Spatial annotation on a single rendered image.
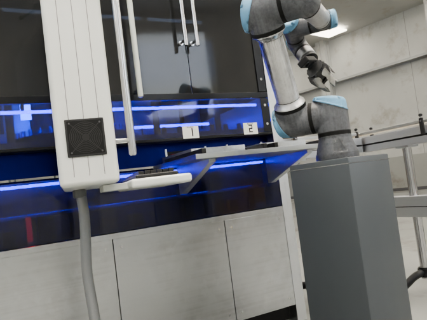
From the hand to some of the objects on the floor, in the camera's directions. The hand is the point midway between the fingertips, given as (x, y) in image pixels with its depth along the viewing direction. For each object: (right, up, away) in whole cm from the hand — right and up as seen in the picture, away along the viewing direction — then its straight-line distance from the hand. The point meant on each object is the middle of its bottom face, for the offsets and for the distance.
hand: (328, 86), depth 170 cm
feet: (+79, -103, +84) cm, 155 cm away
